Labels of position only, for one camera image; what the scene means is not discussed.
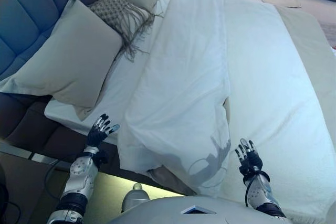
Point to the silver robot left leg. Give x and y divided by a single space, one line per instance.
135 197

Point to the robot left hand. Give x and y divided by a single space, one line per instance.
98 133

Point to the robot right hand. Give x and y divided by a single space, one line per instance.
250 161

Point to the white textured blanket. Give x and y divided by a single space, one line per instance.
315 103

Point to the silver robot torso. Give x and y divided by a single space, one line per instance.
199 212

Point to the white duvet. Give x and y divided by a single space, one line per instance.
189 77

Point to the white bed sheet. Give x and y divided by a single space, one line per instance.
131 77

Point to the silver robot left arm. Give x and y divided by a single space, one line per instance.
78 179

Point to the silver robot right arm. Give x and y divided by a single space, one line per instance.
260 195

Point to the woven fringed cushion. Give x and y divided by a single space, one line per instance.
115 11

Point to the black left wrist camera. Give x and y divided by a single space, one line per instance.
102 158

